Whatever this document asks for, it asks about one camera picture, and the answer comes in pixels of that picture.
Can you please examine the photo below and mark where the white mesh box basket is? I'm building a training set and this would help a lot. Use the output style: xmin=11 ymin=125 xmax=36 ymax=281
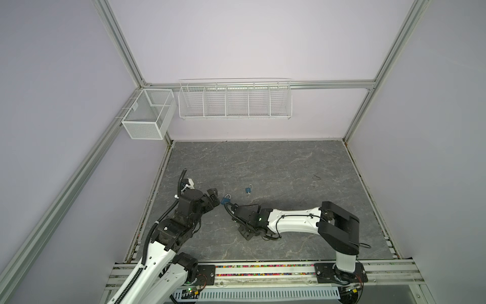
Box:
xmin=121 ymin=89 xmax=177 ymax=140

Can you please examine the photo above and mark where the large teal padlock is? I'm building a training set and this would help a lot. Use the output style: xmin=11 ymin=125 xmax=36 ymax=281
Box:
xmin=220 ymin=194 xmax=231 ymax=205

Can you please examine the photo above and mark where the white vented cable duct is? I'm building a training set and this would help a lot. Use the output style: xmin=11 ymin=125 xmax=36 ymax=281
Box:
xmin=173 ymin=286 xmax=341 ymax=303

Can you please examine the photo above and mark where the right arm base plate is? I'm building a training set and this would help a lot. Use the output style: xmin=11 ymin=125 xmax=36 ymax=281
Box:
xmin=314 ymin=262 xmax=368 ymax=286

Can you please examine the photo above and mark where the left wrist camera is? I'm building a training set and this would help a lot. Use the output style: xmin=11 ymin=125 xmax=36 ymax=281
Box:
xmin=181 ymin=179 xmax=194 ymax=192

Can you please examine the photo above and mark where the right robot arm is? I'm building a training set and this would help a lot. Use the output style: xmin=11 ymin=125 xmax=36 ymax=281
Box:
xmin=223 ymin=201 xmax=367 ymax=274

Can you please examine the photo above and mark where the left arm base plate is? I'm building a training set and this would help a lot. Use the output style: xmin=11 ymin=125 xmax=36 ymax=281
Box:
xmin=184 ymin=264 xmax=216 ymax=286

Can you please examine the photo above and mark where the white wire shelf basket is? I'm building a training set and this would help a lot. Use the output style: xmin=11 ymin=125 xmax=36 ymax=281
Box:
xmin=178 ymin=78 xmax=293 ymax=120

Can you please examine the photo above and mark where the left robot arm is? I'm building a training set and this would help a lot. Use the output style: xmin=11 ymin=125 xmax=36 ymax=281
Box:
xmin=108 ymin=168 xmax=220 ymax=303

